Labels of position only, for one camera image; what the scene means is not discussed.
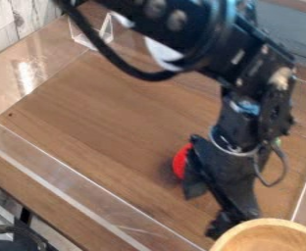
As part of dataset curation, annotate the red plush strawberry toy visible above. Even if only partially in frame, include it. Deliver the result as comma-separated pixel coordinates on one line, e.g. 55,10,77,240
173,143,193,180

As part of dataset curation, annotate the wooden bowl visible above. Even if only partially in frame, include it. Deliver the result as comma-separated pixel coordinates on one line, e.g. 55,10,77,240
209,219,306,251

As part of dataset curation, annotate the clear acrylic table barrier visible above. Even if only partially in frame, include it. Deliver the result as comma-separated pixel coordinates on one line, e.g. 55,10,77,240
0,12,306,251

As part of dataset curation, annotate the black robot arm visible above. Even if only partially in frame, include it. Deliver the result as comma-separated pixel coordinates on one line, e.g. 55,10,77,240
54,0,296,238

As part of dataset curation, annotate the green rectangular block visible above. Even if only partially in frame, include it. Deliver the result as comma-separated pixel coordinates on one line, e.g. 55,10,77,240
275,137,281,146

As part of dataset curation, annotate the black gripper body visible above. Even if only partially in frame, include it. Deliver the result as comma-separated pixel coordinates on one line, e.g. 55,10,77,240
186,134,261,220

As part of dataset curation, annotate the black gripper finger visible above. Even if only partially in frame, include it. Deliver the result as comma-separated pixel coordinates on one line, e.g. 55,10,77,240
182,167,209,200
205,210,248,240

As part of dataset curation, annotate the black metal table bracket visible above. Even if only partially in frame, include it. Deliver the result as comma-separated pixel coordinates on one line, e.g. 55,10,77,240
0,211,59,251

